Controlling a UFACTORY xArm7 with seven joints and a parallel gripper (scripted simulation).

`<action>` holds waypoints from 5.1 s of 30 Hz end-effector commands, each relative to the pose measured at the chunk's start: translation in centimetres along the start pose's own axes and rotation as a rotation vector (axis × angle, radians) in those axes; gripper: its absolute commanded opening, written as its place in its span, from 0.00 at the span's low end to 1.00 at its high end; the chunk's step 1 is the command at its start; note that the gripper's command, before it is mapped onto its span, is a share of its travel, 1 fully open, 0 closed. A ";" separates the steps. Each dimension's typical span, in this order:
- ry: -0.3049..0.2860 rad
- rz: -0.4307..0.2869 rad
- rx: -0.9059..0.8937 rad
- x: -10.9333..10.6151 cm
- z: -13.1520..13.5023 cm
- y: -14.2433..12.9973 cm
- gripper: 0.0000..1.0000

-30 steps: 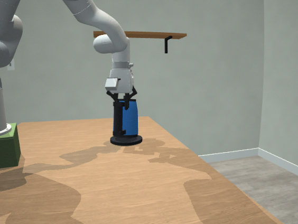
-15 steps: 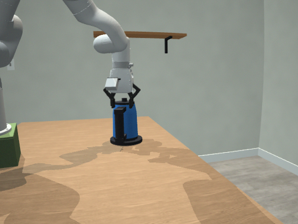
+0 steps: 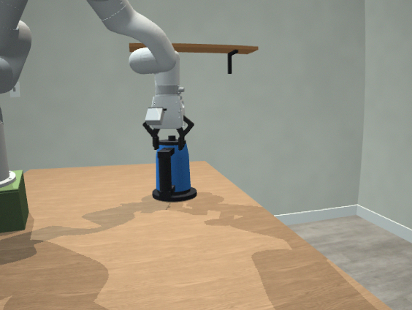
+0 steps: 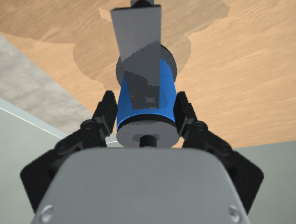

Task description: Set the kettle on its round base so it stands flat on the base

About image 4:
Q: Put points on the black round base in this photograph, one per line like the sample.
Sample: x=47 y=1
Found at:
x=165 y=55

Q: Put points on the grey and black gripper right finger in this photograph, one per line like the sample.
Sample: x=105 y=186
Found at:
x=245 y=175

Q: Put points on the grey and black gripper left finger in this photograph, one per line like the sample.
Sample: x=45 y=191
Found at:
x=37 y=175

